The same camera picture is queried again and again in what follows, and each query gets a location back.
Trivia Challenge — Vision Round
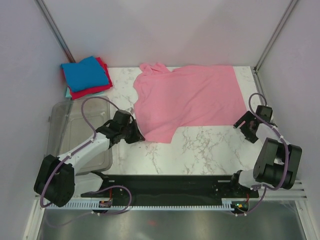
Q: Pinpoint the pink t shirt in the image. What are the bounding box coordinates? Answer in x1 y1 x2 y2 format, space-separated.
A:
133 63 247 144

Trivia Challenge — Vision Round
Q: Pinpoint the clear plastic bin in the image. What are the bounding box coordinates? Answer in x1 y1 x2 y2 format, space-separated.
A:
46 98 113 175

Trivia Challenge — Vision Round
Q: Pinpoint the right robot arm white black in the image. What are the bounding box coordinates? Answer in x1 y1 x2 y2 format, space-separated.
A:
229 105 302 197

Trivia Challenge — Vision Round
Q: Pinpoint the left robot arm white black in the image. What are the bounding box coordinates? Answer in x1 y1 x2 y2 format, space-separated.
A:
33 110 145 208

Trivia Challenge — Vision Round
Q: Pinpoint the folded red t shirt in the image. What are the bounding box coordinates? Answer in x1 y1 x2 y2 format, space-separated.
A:
60 56 113 100

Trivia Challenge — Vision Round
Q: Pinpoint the folded blue t shirt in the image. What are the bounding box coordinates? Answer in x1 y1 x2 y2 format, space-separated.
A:
61 56 109 93

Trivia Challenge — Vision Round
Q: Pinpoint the folded teal t shirt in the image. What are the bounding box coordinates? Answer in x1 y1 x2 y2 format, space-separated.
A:
65 87 104 100

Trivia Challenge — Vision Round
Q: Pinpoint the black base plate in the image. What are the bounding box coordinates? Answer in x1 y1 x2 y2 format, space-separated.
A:
82 175 259 207

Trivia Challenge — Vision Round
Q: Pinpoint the front aluminium rail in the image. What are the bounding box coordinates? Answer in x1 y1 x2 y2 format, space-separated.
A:
33 181 308 201

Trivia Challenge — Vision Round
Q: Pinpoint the white slotted cable duct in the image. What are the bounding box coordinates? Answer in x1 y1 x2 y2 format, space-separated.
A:
47 198 249 211

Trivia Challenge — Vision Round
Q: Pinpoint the right aluminium frame post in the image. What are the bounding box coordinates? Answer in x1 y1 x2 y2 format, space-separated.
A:
253 0 300 74

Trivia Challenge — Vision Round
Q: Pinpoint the aluminium frame post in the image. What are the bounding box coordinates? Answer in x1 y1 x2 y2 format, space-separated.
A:
253 0 300 74
34 0 76 63

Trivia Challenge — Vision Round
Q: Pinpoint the left aluminium frame post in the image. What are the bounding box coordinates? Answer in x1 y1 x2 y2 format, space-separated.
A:
34 0 76 63

